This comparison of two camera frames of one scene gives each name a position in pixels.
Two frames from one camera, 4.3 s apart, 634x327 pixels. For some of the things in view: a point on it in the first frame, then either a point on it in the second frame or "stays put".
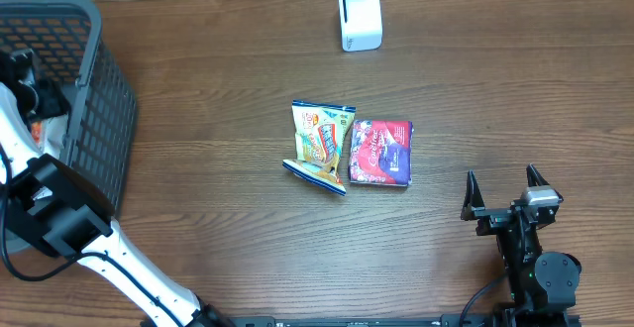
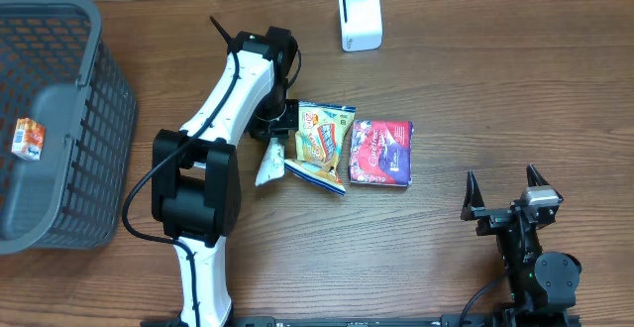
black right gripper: x=491 y=219 stays put
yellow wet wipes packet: x=320 y=135 stays put
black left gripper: x=52 y=100 to x=292 y=122
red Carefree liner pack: x=380 y=153 stays put
